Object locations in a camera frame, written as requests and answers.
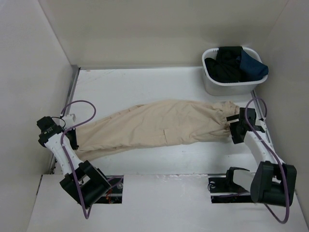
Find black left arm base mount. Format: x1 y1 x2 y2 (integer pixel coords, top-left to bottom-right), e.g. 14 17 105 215
96 175 124 204

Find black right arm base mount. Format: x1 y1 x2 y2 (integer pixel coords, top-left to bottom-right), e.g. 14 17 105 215
208 167 255 203

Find beige drawstring trousers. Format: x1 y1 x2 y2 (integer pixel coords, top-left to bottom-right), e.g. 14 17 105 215
76 100 240 160

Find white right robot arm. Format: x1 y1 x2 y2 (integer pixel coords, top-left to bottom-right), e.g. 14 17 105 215
224 108 297 206

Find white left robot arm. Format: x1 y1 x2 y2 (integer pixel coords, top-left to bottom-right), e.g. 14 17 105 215
37 116 112 210

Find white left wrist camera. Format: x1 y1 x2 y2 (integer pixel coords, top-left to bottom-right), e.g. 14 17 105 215
62 114 76 128

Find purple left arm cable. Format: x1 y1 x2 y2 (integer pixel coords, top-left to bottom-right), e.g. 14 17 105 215
59 100 124 220

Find black trousers in basket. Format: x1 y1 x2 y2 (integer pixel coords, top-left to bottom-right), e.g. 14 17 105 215
205 46 244 83

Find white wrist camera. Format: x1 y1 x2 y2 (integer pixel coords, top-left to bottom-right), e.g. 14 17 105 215
62 114 76 128
257 117 267 131

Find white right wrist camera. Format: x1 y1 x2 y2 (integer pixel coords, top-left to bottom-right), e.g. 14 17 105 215
257 117 267 131

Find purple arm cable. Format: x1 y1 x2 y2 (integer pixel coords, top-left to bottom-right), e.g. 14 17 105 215
245 97 292 223
59 100 124 220

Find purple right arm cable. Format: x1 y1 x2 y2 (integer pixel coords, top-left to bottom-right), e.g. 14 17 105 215
245 97 292 223

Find navy blue trousers in basket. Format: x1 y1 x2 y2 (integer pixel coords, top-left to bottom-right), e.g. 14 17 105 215
239 50 269 82

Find white plastic laundry basket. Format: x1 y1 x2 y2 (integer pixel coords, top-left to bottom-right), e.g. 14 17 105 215
201 46 269 96

